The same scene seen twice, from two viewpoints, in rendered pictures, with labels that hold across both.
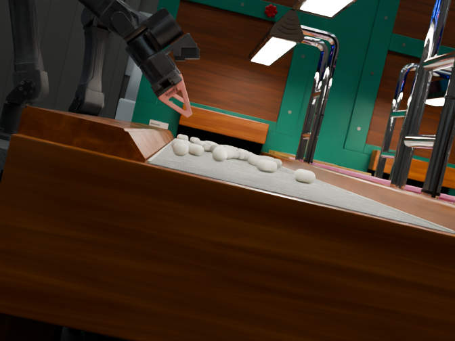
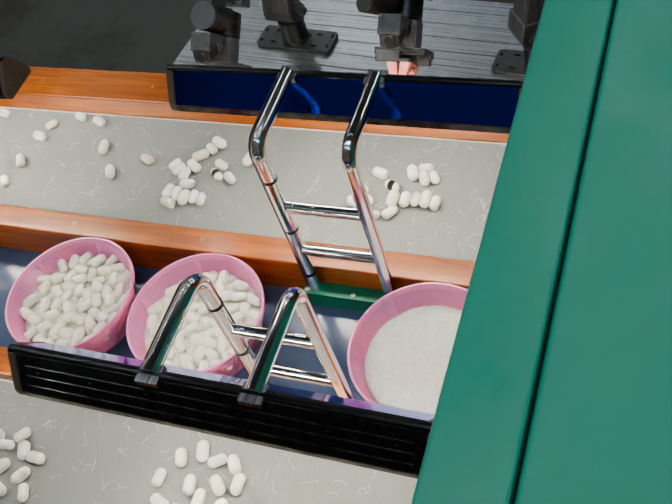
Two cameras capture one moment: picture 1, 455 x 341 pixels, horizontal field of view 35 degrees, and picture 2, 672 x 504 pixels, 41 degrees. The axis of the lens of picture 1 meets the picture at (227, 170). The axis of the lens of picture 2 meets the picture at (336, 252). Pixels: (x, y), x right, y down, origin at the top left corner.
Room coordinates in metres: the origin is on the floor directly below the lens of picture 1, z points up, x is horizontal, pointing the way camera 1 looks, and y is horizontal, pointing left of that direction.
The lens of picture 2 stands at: (2.61, -0.96, 2.06)
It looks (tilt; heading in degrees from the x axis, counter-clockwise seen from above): 51 degrees down; 128
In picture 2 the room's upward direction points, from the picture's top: 21 degrees counter-clockwise
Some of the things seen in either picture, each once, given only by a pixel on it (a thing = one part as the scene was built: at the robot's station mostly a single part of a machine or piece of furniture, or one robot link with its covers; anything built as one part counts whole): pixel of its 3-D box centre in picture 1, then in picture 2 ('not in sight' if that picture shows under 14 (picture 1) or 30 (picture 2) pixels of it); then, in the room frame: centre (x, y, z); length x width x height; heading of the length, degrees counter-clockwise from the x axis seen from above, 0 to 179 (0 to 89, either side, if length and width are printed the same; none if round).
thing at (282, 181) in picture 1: (235, 163); (192, 176); (1.57, -0.01, 0.73); 1.81 x 0.30 x 0.02; 4
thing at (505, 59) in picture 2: not in sight; (538, 53); (2.18, 0.47, 0.71); 0.20 x 0.07 x 0.08; 179
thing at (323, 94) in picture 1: (286, 109); (345, 196); (2.00, -0.12, 0.90); 0.20 x 0.19 x 0.45; 4
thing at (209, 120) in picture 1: (223, 124); not in sight; (2.44, 0.05, 0.83); 0.30 x 0.06 x 0.07; 94
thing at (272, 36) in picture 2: (15, 120); (293, 28); (1.59, 0.49, 0.71); 0.20 x 0.07 x 0.08; 179
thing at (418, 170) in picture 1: (413, 169); not in sight; (2.49, -0.63, 0.83); 0.30 x 0.06 x 0.07; 94
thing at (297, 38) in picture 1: (273, 40); (338, 89); (2.00, -0.04, 1.08); 0.62 x 0.08 x 0.07; 4
